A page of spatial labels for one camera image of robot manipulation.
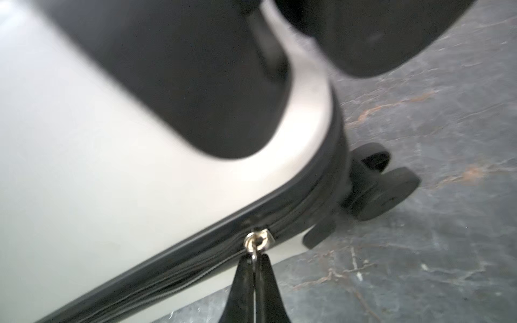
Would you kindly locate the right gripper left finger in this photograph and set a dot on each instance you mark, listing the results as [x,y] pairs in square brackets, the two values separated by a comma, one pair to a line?
[240,303]

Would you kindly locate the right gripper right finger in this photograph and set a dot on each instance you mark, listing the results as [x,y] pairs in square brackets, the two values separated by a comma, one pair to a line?
[269,306]

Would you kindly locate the silver zipper pull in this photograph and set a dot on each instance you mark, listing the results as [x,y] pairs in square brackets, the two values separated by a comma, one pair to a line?
[257,242]

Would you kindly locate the white hard-shell suitcase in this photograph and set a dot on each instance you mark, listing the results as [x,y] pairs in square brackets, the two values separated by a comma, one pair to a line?
[141,141]

